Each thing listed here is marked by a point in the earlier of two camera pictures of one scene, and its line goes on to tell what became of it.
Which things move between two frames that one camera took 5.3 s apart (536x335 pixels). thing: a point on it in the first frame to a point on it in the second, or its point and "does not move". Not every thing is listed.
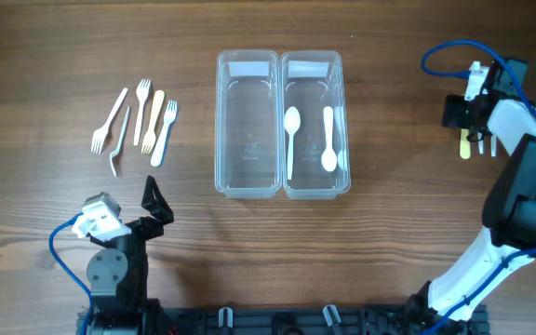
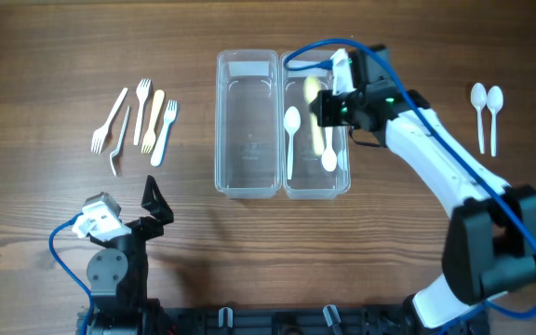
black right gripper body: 458,113 to 341,109
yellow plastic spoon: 464,144 to 313,87
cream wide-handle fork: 150,138 does not move
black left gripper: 154,201 does not move
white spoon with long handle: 292,119 does not move
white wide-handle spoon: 328,158 does not move
